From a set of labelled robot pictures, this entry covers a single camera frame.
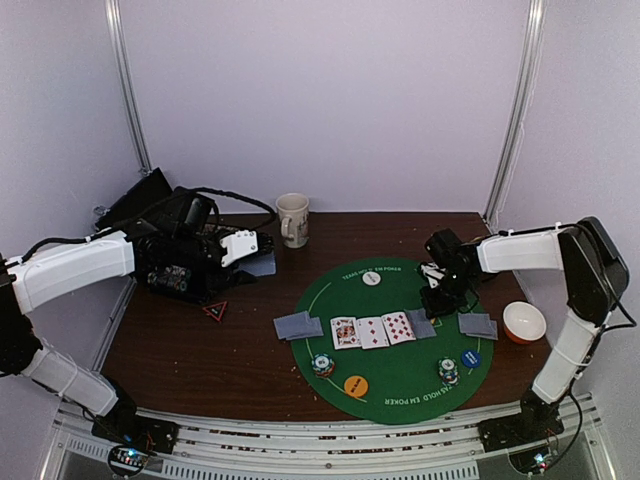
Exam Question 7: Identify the three of diamonds card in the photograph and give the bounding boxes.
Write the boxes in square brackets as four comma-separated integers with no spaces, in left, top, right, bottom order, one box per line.
[355,317,390,350]

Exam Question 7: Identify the round green poker mat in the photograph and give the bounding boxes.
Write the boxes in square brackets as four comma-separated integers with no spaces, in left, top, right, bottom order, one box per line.
[291,257,494,425]

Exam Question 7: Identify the orange big blind button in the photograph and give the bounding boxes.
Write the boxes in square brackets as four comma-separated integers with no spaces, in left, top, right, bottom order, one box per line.
[343,375,369,398]

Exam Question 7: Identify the poker chip stack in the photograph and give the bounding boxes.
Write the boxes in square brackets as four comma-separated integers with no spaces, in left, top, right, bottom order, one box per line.
[311,353,335,378]
[437,357,459,386]

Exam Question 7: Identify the left aluminium frame post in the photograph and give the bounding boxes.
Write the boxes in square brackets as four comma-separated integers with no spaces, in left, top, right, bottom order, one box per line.
[105,0,152,177]

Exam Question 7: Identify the white dealer button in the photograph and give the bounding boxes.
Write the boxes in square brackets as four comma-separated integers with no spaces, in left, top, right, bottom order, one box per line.
[362,270,382,286]

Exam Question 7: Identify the king of diamonds card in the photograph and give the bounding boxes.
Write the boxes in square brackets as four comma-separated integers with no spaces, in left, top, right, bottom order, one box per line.
[330,317,361,350]

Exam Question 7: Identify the single blue playing card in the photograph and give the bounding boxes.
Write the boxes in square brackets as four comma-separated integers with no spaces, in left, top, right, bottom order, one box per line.
[287,317,324,341]

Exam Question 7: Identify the black poker chip case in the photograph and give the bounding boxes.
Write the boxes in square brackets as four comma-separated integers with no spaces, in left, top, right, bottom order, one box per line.
[96,168,243,304]

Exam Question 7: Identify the aluminium frame post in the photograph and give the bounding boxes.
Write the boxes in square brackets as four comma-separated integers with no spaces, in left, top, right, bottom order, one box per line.
[483,0,547,231]
[105,0,152,177]

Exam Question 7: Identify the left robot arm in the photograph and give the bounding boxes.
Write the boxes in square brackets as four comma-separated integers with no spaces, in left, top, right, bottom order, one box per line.
[1,188,262,444]

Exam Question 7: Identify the ten of diamonds card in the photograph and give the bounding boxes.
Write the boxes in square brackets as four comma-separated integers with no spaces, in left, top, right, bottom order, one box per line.
[381,311,416,345]

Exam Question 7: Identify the beige ceramic mug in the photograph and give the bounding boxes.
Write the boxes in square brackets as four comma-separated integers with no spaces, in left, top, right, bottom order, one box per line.
[276,193,310,249]

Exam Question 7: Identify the blue small blind button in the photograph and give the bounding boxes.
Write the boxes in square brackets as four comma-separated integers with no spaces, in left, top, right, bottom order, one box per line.
[461,349,482,369]

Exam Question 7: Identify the right aluminium frame post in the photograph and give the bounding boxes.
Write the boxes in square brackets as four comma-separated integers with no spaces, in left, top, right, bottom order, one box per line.
[483,0,547,231]

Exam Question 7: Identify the aluminium front rail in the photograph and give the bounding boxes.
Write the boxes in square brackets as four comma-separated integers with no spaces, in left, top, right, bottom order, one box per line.
[42,392,614,480]

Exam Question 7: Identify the white orange bowl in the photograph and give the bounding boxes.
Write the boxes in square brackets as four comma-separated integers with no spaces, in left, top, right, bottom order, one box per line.
[503,301,547,345]

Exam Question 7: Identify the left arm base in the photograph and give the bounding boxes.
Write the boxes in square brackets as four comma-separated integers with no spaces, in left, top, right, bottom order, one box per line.
[91,407,179,454]

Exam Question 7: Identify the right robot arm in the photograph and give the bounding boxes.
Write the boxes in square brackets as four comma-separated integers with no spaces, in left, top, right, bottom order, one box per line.
[420,216,630,405]

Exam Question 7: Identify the red black triangle button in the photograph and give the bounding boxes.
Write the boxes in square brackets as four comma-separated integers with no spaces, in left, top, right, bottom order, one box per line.
[202,301,228,323]

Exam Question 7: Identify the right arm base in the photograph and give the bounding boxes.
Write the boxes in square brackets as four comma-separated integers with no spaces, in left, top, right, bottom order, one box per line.
[478,400,564,452]

